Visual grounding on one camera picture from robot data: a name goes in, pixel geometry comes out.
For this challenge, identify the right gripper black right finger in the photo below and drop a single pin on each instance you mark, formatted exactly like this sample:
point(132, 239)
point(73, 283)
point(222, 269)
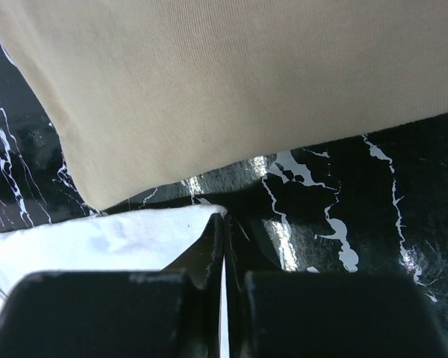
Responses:
point(278, 313)

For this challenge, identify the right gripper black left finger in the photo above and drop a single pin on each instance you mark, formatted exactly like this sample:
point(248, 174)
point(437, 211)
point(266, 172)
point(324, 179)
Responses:
point(174, 312)

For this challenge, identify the white printed t shirt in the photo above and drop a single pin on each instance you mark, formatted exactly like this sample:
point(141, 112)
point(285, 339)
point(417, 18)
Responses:
point(132, 241)

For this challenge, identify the folded beige t shirt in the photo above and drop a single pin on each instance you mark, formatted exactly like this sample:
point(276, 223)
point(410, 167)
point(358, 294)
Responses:
point(146, 93)

